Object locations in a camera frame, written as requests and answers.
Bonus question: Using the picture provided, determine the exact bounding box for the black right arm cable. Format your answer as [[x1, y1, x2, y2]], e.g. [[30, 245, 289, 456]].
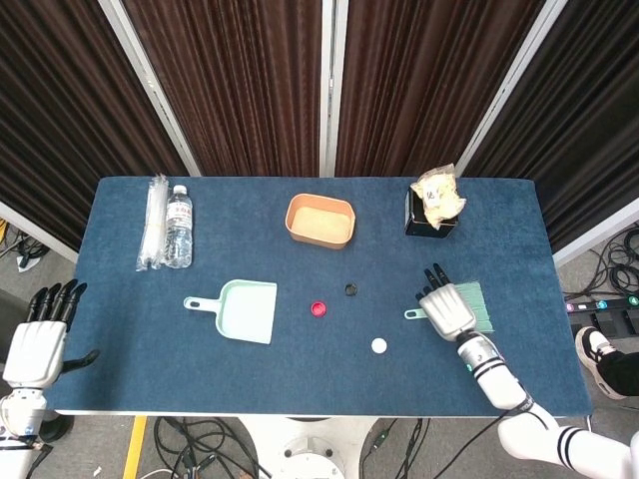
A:
[[448, 404, 525, 465]]

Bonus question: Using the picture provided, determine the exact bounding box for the mint green dustpan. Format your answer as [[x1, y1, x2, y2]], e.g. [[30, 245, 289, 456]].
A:
[[183, 279, 279, 346]]

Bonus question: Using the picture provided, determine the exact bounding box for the brown folding screen panel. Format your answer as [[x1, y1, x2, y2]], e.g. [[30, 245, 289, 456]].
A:
[[0, 0, 201, 263], [99, 0, 333, 177], [321, 0, 568, 177], [456, 0, 639, 265]]

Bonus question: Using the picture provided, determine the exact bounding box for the black and white sneaker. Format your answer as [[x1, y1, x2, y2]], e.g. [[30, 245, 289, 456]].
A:
[[574, 326, 630, 400]]

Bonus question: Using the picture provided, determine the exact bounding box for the black trouser leg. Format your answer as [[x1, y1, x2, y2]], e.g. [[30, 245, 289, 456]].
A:
[[596, 348, 639, 396]]

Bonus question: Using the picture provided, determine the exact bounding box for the blue table mat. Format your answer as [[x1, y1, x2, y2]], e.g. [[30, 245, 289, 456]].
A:
[[47, 175, 595, 418]]

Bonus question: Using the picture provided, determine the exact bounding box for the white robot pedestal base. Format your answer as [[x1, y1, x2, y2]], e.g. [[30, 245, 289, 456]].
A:
[[239, 416, 381, 479]]

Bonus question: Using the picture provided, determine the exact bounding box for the black floor cable bundle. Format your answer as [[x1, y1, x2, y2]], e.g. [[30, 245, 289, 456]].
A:
[[0, 222, 49, 273], [149, 416, 274, 479], [561, 224, 639, 305]]

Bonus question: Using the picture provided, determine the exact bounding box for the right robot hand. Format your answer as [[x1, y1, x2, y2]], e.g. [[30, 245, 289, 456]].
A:
[[415, 263, 478, 343]]

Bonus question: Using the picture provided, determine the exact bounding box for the crumpled clear snack bag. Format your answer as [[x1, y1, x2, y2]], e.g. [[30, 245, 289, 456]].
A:
[[409, 163, 467, 231]]

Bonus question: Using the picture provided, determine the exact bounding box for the mint green hand brush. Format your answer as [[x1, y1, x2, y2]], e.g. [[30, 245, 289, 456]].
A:
[[403, 279, 495, 334]]

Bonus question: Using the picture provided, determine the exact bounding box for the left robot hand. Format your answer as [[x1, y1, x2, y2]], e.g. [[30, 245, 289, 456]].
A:
[[2, 279, 101, 389]]

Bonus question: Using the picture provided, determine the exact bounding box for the clear plastic water bottle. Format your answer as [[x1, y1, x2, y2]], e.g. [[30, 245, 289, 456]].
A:
[[163, 184, 195, 269]]

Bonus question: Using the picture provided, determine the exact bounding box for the orange rectangular bowl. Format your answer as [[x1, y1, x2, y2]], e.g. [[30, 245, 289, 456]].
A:
[[285, 193, 357, 251]]

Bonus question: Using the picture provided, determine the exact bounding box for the pedal strip with coloured buttons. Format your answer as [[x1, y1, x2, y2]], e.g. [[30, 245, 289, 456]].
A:
[[563, 293, 639, 336]]

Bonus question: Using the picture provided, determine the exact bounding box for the clear pack of straws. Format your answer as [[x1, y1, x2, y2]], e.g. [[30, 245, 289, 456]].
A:
[[135, 173, 169, 273]]

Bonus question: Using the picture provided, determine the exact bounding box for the black square box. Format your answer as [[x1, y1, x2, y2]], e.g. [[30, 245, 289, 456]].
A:
[[403, 188, 463, 240]]

